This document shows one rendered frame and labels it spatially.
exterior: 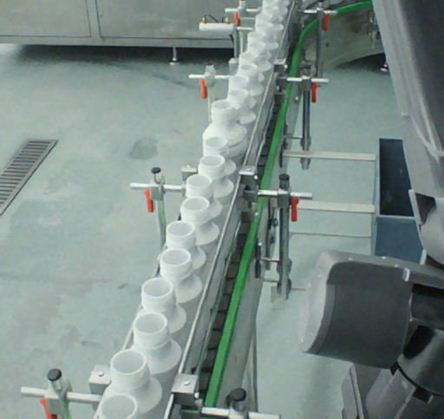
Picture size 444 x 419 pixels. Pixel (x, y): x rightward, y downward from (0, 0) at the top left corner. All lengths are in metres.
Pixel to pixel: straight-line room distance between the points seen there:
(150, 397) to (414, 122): 0.42
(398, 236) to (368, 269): 0.90
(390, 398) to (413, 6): 0.26
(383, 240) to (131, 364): 0.71
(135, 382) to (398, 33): 0.44
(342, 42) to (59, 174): 1.67
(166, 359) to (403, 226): 0.67
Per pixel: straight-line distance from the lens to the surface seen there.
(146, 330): 0.82
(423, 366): 0.51
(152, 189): 1.18
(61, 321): 2.64
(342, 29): 2.29
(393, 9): 0.48
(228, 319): 1.05
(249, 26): 1.91
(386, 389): 0.54
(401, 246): 1.39
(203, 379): 0.96
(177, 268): 0.88
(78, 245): 2.99
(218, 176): 1.07
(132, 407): 0.74
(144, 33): 4.47
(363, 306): 0.47
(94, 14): 4.53
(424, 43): 0.47
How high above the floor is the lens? 1.69
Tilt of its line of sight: 32 degrees down
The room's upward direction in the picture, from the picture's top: 3 degrees counter-clockwise
